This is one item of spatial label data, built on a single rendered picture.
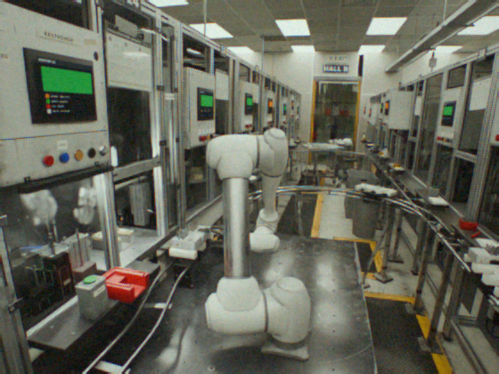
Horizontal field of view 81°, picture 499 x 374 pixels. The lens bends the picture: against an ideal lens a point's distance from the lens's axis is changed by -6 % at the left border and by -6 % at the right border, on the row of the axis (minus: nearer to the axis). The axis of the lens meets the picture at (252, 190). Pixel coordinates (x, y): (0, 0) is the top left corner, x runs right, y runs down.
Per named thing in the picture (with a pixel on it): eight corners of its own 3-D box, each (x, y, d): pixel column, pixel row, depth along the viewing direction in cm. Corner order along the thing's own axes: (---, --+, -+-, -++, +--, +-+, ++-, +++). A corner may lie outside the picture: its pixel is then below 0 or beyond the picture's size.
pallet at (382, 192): (354, 194, 305) (355, 184, 303) (361, 192, 315) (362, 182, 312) (389, 202, 280) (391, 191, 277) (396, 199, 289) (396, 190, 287)
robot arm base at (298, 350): (312, 324, 132) (313, 313, 130) (307, 361, 111) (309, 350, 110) (271, 317, 136) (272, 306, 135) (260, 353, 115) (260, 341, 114)
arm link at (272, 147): (282, 159, 136) (251, 159, 134) (288, 123, 124) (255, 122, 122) (288, 178, 126) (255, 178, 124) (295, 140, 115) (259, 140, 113)
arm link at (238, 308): (268, 339, 107) (206, 345, 104) (260, 326, 123) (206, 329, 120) (261, 129, 117) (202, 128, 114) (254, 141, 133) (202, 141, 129)
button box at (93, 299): (94, 321, 95) (89, 288, 92) (75, 315, 97) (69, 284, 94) (110, 306, 103) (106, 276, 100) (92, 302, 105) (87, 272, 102)
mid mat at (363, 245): (389, 280, 295) (389, 280, 295) (332, 273, 308) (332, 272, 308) (376, 241, 389) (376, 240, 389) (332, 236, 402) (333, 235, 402)
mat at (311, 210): (314, 269, 316) (314, 268, 316) (258, 262, 330) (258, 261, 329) (325, 170, 866) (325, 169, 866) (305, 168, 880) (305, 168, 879)
